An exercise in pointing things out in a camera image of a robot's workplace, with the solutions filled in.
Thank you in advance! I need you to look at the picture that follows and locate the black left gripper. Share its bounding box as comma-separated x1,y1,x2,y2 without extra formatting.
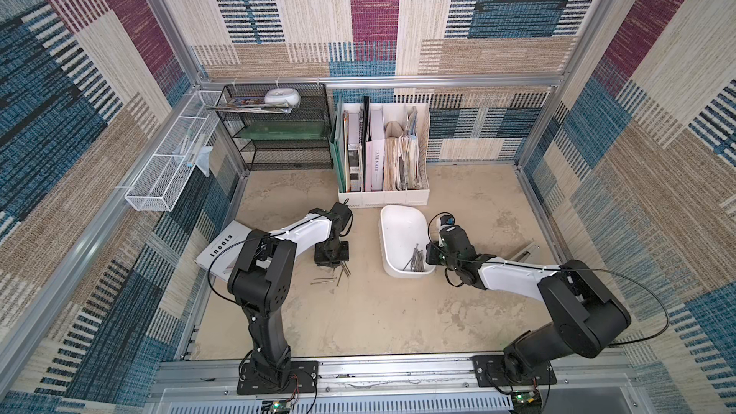
314,242,349,269

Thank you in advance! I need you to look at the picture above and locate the white plastic storage box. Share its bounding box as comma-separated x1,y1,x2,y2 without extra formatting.
379,205,435,280

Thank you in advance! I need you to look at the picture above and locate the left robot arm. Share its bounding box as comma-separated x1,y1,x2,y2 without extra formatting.
227,202,354,389

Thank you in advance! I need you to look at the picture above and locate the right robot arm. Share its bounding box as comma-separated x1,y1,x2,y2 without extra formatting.
427,212,632,383

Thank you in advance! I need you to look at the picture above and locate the green folder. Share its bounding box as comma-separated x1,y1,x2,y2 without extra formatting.
331,102,346,193

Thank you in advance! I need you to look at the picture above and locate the white magazine on table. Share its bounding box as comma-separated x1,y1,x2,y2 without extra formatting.
195,220,252,281

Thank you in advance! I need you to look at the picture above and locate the white perforated file organizer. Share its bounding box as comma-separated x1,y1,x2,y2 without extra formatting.
338,99,430,208

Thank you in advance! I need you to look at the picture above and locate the white round device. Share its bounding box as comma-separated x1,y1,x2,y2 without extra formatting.
264,87,301,108

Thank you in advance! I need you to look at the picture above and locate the black tool handle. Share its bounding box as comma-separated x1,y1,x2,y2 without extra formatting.
509,243,541,265

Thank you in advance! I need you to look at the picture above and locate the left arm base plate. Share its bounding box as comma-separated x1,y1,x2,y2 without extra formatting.
236,360,319,396

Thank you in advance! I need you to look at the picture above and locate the black wire shelf rack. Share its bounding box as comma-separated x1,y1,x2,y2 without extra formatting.
215,84,333,172

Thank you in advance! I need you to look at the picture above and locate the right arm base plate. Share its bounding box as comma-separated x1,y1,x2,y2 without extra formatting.
471,353,558,388

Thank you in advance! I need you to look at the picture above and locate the white wire wall basket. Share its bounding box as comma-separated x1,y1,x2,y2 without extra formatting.
126,90,220,212

